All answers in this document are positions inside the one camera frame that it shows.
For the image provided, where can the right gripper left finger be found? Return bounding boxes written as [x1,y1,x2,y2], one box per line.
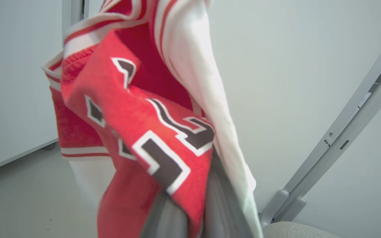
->
[140,191,191,238]

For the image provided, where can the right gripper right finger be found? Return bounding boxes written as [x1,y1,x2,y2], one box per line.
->
[203,149,255,238]

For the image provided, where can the red basketball jersey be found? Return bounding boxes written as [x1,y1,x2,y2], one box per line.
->
[42,0,264,238]

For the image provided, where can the grey fabric sofa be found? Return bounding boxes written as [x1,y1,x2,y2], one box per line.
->
[263,221,343,238]

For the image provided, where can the grey partition post with feet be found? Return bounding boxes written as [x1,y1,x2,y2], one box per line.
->
[260,22,381,227]

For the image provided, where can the grey partition post with bracket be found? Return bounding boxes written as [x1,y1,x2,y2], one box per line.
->
[62,0,90,37]

